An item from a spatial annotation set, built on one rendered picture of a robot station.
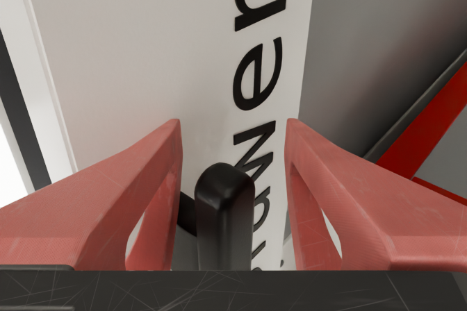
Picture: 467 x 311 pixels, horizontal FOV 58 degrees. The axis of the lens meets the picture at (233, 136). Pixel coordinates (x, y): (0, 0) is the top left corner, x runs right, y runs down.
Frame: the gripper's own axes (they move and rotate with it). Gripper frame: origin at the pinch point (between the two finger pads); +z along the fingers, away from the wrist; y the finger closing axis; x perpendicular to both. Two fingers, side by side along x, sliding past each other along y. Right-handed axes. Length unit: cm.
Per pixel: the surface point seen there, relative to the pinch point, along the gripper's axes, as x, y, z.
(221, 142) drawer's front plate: 1.5, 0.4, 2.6
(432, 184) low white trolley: 13.9, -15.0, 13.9
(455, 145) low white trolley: 14.1, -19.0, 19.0
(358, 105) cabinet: 10.7, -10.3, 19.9
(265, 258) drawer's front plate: 11.8, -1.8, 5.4
